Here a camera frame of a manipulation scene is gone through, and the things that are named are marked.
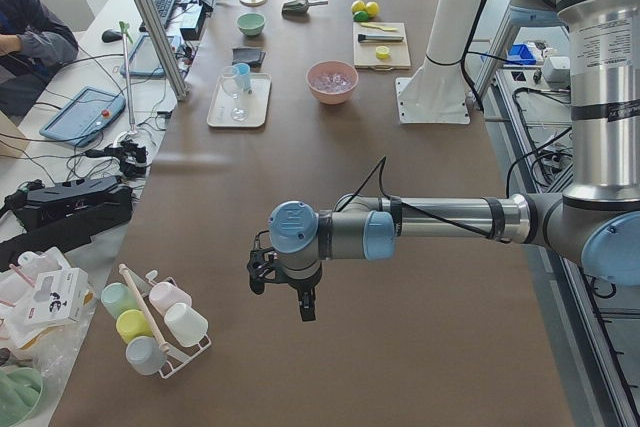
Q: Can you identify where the grey cup on rack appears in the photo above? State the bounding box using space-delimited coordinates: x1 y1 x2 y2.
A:
125 336 167 376

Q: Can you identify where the white cup on rack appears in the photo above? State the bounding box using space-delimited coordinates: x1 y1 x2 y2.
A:
164 302 209 347

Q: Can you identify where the black keyboard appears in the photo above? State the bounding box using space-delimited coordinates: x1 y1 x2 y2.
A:
153 0 180 28

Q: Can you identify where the yellow plastic knife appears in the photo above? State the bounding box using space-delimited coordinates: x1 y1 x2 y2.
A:
360 22 398 32

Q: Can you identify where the blue teach pendant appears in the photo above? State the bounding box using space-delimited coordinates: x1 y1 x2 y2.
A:
39 87 125 147
128 33 165 78

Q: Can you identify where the yellow lemon upper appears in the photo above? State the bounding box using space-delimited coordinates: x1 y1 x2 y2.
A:
351 0 366 14

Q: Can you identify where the light blue cup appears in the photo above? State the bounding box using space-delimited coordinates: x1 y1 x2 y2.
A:
234 62 251 92

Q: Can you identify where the seated person dark jacket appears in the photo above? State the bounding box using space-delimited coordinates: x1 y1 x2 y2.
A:
1 0 79 117

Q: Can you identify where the steel ice scoop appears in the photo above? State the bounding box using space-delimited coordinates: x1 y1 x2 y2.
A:
281 0 329 17

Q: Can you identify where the green cup on rack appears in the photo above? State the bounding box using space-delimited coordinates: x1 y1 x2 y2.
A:
100 282 138 320

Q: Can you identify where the blue teach pendant far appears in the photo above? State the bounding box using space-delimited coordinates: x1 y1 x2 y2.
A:
128 33 165 78

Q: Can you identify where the blue teach pendant near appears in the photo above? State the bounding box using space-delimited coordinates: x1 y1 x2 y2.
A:
39 87 125 147

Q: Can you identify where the clear wine glass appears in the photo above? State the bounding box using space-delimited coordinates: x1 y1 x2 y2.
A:
220 66 247 122

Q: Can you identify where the yellow lemon lower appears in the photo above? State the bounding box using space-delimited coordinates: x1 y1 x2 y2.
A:
365 1 380 18

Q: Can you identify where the yellow lemon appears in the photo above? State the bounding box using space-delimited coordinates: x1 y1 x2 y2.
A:
365 1 380 18
351 0 366 14

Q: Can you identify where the cream serving tray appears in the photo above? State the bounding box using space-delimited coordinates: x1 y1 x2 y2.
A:
206 73 271 128

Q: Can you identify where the pink cup on rack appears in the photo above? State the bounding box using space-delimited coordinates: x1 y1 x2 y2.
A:
149 281 192 316

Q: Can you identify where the wooden rack handle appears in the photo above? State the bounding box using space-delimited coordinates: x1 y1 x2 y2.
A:
118 264 169 354

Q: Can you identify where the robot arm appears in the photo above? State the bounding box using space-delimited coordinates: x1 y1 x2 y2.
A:
247 0 639 321

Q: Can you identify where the aluminium frame post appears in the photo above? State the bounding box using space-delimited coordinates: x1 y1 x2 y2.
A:
134 0 188 101

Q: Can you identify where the green bowl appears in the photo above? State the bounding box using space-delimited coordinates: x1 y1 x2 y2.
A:
236 12 266 37

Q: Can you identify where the clear ice cubes pile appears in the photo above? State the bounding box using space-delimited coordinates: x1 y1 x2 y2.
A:
311 72 353 94

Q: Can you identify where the white product box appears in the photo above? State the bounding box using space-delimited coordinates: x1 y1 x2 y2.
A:
25 268 88 327

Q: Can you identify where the white wire cup rack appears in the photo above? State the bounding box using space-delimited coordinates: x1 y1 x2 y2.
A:
128 267 213 380

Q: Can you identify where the half lemon slice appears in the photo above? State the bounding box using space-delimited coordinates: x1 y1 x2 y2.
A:
375 46 390 59

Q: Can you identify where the pink bowl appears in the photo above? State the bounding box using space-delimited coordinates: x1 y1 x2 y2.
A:
306 60 359 105

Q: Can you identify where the wooden cutting board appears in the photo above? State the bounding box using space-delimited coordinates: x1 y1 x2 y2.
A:
353 22 411 70

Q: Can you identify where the green lime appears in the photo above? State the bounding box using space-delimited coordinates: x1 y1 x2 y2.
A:
353 10 371 22

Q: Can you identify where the black computer mouse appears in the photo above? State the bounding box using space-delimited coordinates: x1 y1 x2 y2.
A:
101 29 122 43

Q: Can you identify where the yellow cup on rack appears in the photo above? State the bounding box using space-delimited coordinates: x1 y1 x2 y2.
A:
116 309 153 344

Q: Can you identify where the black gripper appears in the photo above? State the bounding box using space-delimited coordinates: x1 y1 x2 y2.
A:
247 230 322 321

